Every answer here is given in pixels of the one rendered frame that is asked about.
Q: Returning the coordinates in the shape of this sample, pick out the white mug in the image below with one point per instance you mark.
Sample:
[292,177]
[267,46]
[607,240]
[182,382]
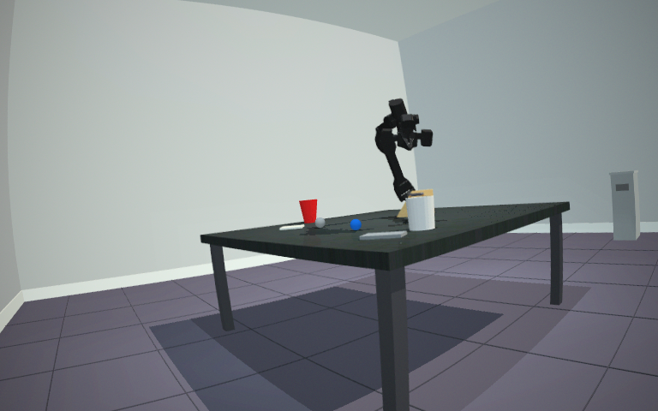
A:
[420,212]

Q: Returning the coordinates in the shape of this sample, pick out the red plastic cup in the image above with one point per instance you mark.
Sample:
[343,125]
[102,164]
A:
[309,209]

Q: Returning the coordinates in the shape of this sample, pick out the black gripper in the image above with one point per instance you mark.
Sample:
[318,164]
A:
[406,137]

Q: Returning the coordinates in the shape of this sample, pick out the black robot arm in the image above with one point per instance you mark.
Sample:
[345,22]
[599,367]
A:
[399,114]

